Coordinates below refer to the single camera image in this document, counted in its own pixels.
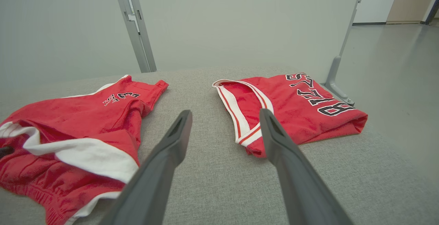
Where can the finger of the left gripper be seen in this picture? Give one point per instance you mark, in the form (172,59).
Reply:
(5,152)

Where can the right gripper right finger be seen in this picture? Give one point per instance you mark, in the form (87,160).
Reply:
(298,184)

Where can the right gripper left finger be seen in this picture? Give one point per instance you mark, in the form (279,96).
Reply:
(154,184)

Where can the red jersey with white trim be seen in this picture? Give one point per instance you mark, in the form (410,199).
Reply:
(295,115)

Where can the red shorts with white stripe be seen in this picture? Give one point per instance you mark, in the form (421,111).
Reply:
(68,122)

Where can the grey fabric sofa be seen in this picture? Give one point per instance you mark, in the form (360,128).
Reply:
(219,184)

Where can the grey partition support leg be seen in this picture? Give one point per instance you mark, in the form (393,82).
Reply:
(334,77)

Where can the grey partition post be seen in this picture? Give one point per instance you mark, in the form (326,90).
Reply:
(137,29)

